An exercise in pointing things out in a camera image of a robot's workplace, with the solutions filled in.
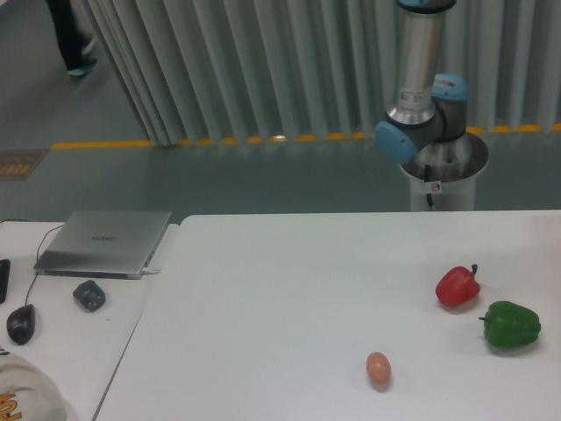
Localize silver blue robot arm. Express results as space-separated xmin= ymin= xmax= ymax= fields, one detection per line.
xmin=374 ymin=1 xmax=467 ymax=162

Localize white plug in laptop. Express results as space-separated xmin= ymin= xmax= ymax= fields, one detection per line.
xmin=141 ymin=267 xmax=161 ymax=276

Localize white pleated curtain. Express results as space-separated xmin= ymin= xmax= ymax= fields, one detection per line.
xmin=84 ymin=1 xmax=560 ymax=146

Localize brown egg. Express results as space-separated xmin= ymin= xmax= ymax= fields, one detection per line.
xmin=366 ymin=352 xmax=392 ymax=387

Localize silver closed laptop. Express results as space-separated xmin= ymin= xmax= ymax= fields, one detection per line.
xmin=34 ymin=210 xmax=172 ymax=280

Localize red bell pepper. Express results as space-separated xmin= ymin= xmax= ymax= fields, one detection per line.
xmin=435 ymin=264 xmax=480 ymax=308

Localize small black plastic object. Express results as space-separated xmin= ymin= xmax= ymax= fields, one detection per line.
xmin=73 ymin=280 xmax=106 ymax=312

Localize green bell pepper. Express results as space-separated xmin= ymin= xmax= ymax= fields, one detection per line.
xmin=479 ymin=301 xmax=542 ymax=349

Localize walking person legs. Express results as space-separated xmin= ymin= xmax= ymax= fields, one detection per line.
xmin=46 ymin=0 xmax=98 ymax=78

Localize black phone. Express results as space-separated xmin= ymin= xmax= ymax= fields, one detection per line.
xmin=0 ymin=259 xmax=11 ymax=303

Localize black computer mouse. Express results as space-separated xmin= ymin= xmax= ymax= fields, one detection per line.
xmin=6 ymin=304 xmax=36 ymax=346

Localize black pedestal cable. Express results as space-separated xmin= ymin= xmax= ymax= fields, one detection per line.
xmin=423 ymin=164 xmax=437 ymax=213

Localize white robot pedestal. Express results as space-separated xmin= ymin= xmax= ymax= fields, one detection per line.
xmin=400 ymin=132 xmax=489 ymax=211

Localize black mouse cable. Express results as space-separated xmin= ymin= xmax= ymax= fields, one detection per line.
xmin=24 ymin=221 xmax=67 ymax=308

